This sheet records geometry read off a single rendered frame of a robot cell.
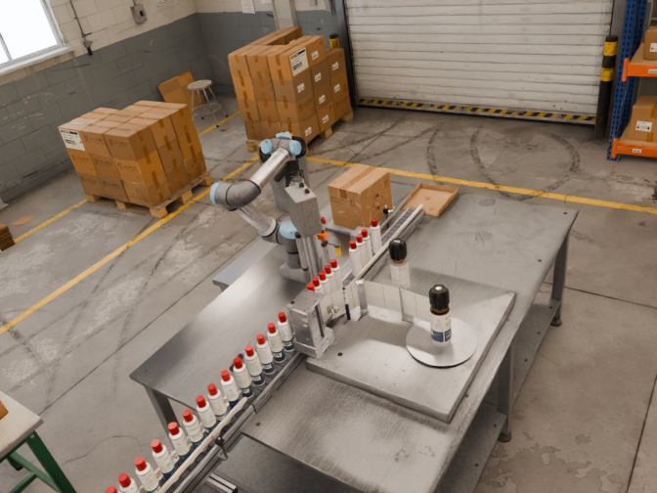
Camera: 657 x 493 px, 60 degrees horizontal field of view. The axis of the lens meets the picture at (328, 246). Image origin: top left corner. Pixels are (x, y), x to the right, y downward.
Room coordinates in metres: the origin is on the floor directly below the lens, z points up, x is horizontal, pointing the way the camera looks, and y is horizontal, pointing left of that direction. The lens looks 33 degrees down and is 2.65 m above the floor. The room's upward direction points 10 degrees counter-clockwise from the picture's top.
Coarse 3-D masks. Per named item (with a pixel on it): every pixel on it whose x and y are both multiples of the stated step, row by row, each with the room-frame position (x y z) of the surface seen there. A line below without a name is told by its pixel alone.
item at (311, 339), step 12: (300, 312) 1.86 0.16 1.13; (312, 312) 1.85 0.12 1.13; (300, 324) 1.86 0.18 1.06; (312, 324) 1.84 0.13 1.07; (300, 336) 1.87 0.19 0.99; (312, 336) 1.83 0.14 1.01; (324, 336) 1.89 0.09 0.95; (300, 348) 1.88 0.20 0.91; (312, 348) 1.84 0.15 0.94; (324, 348) 1.87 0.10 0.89
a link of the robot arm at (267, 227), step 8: (216, 184) 2.56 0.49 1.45; (224, 184) 2.53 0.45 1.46; (232, 184) 2.51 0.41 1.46; (216, 192) 2.51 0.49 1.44; (224, 192) 2.47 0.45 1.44; (216, 200) 2.50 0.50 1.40; (224, 200) 2.46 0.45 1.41; (232, 208) 2.51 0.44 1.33; (240, 208) 2.53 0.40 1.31; (248, 208) 2.56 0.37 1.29; (256, 208) 2.61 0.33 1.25; (248, 216) 2.56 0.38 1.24; (256, 216) 2.58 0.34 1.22; (264, 216) 2.62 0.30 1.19; (256, 224) 2.59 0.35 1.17; (264, 224) 2.61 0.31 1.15; (272, 224) 2.64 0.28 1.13; (280, 224) 2.66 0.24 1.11; (264, 232) 2.62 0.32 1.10; (272, 232) 2.61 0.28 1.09; (264, 240) 2.67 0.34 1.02; (272, 240) 2.63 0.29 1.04
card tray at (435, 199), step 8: (424, 184) 3.26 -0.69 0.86; (432, 184) 3.23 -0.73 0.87; (416, 192) 3.23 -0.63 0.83; (424, 192) 3.21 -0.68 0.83; (432, 192) 3.19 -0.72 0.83; (440, 192) 3.17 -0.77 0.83; (448, 192) 3.16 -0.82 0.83; (456, 192) 3.10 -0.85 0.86; (416, 200) 3.13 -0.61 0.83; (424, 200) 3.11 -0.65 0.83; (432, 200) 3.09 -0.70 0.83; (440, 200) 3.08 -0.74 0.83; (448, 200) 3.01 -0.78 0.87; (424, 208) 3.00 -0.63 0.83; (432, 208) 2.99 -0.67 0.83; (440, 208) 2.92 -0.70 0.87
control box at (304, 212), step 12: (288, 192) 2.29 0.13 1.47; (300, 192) 2.27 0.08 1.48; (312, 192) 2.27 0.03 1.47; (288, 204) 2.32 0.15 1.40; (300, 204) 2.19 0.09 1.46; (312, 204) 2.20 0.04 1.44; (300, 216) 2.19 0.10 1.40; (312, 216) 2.20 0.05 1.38; (300, 228) 2.19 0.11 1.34; (312, 228) 2.20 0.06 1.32
